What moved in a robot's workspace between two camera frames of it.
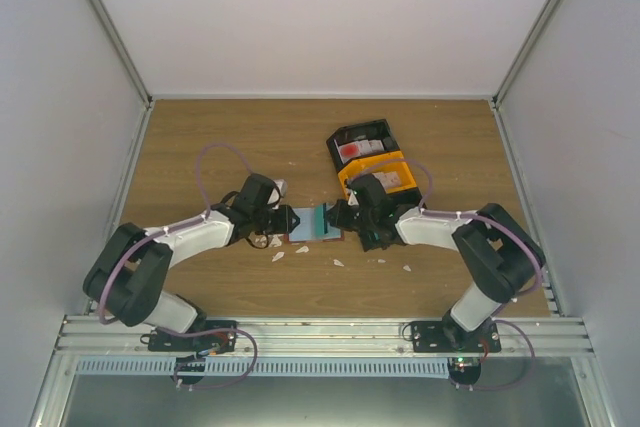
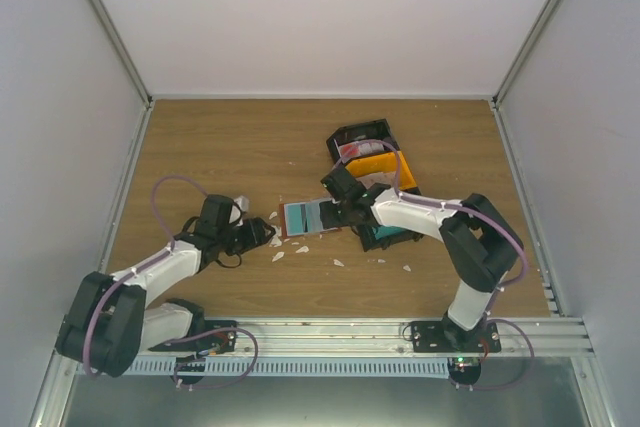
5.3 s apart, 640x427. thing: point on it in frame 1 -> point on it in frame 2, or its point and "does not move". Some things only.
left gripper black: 285,223 -> 255,234
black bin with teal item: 378,228 does not move
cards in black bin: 354,148 does not move
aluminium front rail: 520,337 does not move
